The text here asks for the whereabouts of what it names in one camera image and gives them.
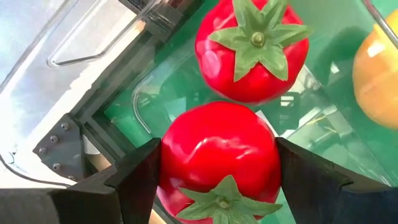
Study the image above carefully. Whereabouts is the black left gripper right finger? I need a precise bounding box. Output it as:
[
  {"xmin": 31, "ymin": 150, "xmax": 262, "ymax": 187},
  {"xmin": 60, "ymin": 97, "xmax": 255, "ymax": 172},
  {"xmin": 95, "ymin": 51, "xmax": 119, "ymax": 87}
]
[{"xmin": 275, "ymin": 137, "xmax": 398, "ymax": 224}]

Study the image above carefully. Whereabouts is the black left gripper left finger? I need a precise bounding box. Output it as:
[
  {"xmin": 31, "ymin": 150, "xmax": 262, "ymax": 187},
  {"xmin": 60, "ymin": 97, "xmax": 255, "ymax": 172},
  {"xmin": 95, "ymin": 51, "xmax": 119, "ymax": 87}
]
[{"xmin": 0, "ymin": 138, "xmax": 162, "ymax": 224}]

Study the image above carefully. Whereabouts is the red tomato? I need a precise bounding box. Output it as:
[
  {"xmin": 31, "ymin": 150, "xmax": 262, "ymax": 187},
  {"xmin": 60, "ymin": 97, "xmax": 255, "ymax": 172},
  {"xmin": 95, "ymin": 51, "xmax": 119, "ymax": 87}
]
[{"xmin": 156, "ymin": 101, "xmax": 283, "ymax": 224}]

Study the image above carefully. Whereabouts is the red strawberry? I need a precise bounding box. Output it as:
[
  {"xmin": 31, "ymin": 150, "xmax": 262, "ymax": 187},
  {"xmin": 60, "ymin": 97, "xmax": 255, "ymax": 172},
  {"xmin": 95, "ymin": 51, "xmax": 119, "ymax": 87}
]
[{"xmin": 195, "ymin": 0, "xmax": 312, "ymax": 105}]

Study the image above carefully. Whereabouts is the green table mat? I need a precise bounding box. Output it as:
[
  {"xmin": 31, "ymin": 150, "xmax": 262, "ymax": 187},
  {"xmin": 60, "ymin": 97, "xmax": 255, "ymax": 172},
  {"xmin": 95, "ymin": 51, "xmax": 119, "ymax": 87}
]
[{"xmin": 102, "ymin": 0, "xmax": 398, "ymax": 224}]

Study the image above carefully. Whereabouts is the clear plastic basket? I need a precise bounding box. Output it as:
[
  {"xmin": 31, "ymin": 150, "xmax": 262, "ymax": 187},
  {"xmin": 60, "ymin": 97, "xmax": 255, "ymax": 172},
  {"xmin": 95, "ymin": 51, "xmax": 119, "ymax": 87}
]
[{"xmin": 0, "ymin": 0, "xmax": 398, "ymax": 203}]

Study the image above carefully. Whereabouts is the yellow lemon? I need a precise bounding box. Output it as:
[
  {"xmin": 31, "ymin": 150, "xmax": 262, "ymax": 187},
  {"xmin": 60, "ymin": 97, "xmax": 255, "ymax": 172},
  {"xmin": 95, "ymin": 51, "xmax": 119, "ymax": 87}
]
[{"xmin": 352, "ymin": 9, "xmax": 398, "ymax": 130}]

